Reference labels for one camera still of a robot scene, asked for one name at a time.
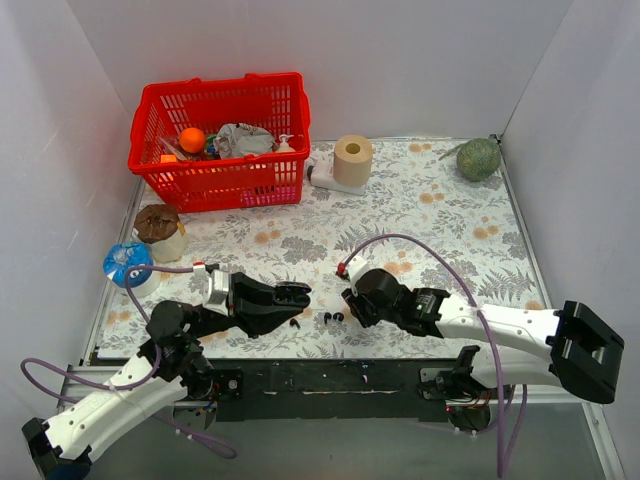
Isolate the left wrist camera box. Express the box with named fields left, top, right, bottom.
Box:
left=202, top=269, right=233, bottom=317

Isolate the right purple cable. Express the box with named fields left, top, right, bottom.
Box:
left=344, top=233, right=528, bottom=478

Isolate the white lotion bottle lying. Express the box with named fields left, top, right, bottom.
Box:
left=306, top=159, right=366, bottom=196

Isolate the brown toilet paper roll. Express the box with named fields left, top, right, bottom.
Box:
left=333, top=135, right=373, bottom=188

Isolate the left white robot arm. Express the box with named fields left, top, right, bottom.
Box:
left=22, top=266, right=311, bottom=479

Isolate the clear plastic packet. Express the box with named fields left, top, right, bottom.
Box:
left=156, top=136, right=191, bottom=161

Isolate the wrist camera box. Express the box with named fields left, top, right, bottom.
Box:
left=336, top=255, right=371, bottom=296
left=202, top=269, right=233, bottom=317

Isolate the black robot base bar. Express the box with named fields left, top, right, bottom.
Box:
left=169, top=344, right=511, bottom=431

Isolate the orange fruit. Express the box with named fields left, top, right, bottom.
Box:
left=178, top=127, right=206, bottom=154

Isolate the crumpled silver snack bag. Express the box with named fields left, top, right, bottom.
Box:
left=213, top=123, right=276, bottom=159

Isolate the floral patterned table mat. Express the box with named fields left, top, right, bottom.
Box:
left=95, top=138, right=547, bottom=361

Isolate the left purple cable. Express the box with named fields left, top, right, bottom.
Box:
left=19, top=264, right=238, bottom=460

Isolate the white pump bottle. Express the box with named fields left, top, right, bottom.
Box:
left=274, top=134, right=295, bottom=153

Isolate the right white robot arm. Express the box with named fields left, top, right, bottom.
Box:
left=341, top=269, right=625, bottom=404

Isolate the purple cable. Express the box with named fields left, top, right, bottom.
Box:
left=19, top=264, right=238, bottom=460
left=344, top=233, right=528, bottom=478

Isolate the green melon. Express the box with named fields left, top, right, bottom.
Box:
left=440, top=138, right=501, bottom=182

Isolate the red plastic shopping basket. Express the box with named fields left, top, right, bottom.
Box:
left=128, top=72, right=311, bottom=213

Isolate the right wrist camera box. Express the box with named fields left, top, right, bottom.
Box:
left=336, top=255, right=371, bottom=296

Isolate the brown-lid white jar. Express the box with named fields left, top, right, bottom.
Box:
left=132, top=204, right=188, bottom=263

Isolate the taped black earbud case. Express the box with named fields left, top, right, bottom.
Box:
left=273, top=281, right=312, bottom=310

